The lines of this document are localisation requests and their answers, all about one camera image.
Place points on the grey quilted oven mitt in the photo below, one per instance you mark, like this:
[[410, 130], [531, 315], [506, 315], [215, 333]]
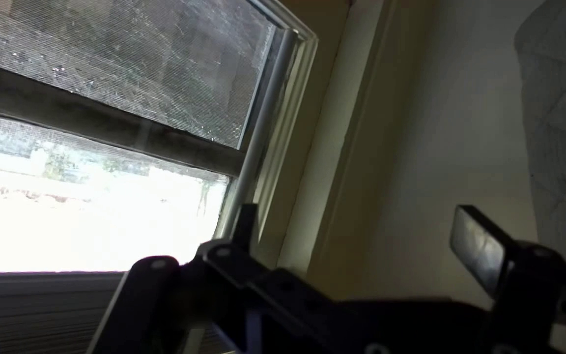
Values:
[[565, 130]]

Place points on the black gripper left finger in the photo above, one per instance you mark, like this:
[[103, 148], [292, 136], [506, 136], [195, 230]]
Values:
[[186, 307]]

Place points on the white curtain pull wand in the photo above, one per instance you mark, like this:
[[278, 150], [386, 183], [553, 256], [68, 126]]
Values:
[[256, 138]]

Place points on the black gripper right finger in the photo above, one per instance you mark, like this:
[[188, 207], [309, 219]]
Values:
[[539, 295]]

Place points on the white framed sash window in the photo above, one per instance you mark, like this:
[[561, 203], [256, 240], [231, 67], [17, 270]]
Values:
[[133, 79]]

